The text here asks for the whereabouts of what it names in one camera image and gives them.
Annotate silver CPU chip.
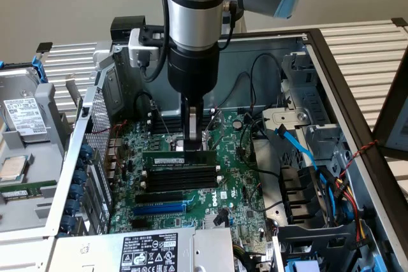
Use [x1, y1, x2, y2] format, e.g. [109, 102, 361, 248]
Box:
[0, 155, 28, 184]

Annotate black power cable bundle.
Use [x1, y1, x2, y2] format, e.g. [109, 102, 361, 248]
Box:
[232, 243, 272, 272]

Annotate blue expansion slot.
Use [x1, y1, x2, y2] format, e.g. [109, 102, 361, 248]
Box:
[133, 203, 187, 217]

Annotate red black twisted wire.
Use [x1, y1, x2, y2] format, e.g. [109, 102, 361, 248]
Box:
[337, 140, 380, 181]

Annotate silver rear port block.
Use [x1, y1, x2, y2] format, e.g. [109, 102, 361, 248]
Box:
[105, 138, 124, 180]

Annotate black arched wire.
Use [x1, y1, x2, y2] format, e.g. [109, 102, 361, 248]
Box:
[216, 71, 252, 109]

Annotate long black expansion slot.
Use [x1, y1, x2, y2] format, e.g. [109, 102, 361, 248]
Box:
[135, 190, 184, 204]

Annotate black gripper connector cable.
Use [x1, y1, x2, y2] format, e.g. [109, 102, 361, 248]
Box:
[218, 0, 238, 50]

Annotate dark framed side panel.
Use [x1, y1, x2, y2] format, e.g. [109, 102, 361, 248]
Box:
[372, 51, 408, 160]

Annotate blue SATA wire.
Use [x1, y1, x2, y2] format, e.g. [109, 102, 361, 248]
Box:
[273, 124, 339, 204]

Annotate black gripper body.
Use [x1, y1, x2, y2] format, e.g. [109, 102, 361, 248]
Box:
[168, 44, 219, 98]

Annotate green RAM stick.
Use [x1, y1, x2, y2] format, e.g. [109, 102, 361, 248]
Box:
[142, 150, 217, 169]
[0, 181, 57, 202]

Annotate black curved wire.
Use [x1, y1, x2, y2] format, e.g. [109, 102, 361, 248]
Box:
[239, 118, 282, 179]

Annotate blue card retention clips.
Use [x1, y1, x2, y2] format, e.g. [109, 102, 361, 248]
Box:
[62, 144, 94, 238]

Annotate open grey PC case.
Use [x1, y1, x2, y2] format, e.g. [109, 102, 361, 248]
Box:
[46, 28, 408, 272]

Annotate thin red black wire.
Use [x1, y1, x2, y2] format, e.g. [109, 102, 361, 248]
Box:
[92, 120, 129, 171]

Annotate dark grey disk bay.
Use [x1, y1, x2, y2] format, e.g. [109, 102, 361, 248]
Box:
[274, 220, 399, 272]

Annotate thin metal locking lever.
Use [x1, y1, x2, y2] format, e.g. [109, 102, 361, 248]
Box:
[208, 134, 224, 152]
[150, 99, 171, 136]

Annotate red yellow black wire bundle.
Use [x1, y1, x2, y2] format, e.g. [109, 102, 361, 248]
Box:
[328, 173, 371, 250]

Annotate tall black looped wire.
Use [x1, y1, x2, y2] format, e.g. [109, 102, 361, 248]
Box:
[250, 53, 285, 107]

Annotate black board connector plug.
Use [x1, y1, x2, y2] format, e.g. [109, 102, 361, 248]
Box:
[212, 210, 229, 227]

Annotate silver power supply unit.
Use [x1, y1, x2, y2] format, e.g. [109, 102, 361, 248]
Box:
[47, 227, 236, 272]

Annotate green Dell motherboard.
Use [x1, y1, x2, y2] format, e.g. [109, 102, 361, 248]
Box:
[110, 110, 278, 245]

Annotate thick black camera cable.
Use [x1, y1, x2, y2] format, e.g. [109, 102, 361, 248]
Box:
[139, 0, 171, 83]

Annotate grey hard drive caddy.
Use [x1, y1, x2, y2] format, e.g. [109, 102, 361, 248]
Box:
[0, 67, 52, 143]

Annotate black wire to fan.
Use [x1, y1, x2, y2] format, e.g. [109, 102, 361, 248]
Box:
[248, 183, 284, 212]

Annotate blue disk caddy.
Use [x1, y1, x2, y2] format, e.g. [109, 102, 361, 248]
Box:
[0, 55, 48, 85]

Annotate short black looped wire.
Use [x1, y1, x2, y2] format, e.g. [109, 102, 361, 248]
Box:
[133, 92, 154, 120]

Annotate silver chipset heatsink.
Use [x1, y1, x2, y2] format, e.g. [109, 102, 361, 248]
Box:
[203, 215, 231, 230]

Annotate silver metal disk bay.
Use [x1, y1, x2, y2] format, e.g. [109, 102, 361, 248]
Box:
[261, 51, 344, 171]

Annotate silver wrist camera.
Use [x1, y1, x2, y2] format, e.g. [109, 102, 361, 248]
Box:
[128, 28, 160, 68]

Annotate CPU socket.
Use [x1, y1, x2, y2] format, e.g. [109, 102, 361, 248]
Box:
[164, 133, 214, 155]

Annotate black box with port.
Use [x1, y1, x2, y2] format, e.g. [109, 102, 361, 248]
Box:
[110, 16, 147, 42]

